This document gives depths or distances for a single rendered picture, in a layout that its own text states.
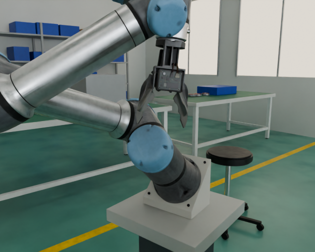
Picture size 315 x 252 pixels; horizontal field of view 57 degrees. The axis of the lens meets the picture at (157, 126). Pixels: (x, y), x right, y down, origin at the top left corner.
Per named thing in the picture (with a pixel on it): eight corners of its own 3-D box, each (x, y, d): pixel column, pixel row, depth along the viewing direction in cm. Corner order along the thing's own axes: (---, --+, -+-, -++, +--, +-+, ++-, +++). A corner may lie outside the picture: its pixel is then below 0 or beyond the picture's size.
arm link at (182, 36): (155, 24, 72) (188, 28, 73) (153, 43, 73) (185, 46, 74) (158, 17, 65) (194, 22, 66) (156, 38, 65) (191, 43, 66)
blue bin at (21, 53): (7, 61, 571) (6, 47, 565) (22, 61, 589) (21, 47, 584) (14, 60, 540) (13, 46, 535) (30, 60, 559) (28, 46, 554)
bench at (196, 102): (149, 147, 431) (149, 97, 416) (227, 129, 552) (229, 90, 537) (194, 162, 364) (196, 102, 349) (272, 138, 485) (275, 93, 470)
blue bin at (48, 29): (31, 36, 592) (30, 24, 588) (51, 37, 618) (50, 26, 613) (37, 34, 560) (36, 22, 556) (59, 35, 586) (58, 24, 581)
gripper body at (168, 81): (150, 91, 66) (156, 36, 64) (148, 90, 74) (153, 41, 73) (184, 95, 67) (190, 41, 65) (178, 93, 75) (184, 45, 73)
